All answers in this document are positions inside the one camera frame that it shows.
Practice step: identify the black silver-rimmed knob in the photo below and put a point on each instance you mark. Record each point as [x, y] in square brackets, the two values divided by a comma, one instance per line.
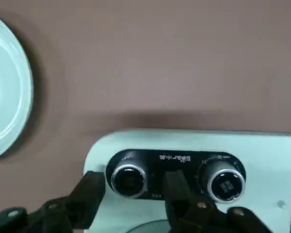
[226, 185]
[128, 180]

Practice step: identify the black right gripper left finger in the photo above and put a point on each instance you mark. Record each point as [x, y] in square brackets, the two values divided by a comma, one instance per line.
[82, 199]

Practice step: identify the light green plate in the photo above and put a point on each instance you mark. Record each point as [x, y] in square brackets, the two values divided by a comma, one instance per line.
[7, 97]

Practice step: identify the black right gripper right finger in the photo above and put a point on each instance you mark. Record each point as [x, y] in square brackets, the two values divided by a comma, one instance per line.
[179, 201]

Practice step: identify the light green multifunctional cooking machine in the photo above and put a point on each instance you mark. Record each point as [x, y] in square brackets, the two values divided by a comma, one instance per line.
[257, 150]

